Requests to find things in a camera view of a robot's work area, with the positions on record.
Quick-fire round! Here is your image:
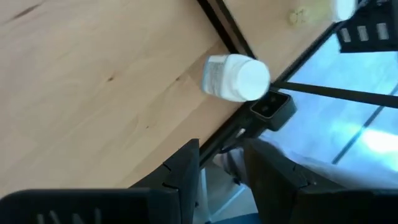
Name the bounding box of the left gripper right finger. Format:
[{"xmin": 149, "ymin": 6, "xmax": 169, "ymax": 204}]
[{"xmin": 244, "ymin": 138, "xmax": 398, "ymax": 224}]

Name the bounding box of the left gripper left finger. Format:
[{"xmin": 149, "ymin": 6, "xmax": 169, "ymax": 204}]
[{"xmin": 0, "ymin": 138, "xmax": 200, "ymax": 224}]

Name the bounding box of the white Trader Joe's melatonin bottle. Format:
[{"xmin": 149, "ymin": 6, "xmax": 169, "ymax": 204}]
[{"xmin": 200, "ymin": 53, "xmax": 271, "ymax": 103}]

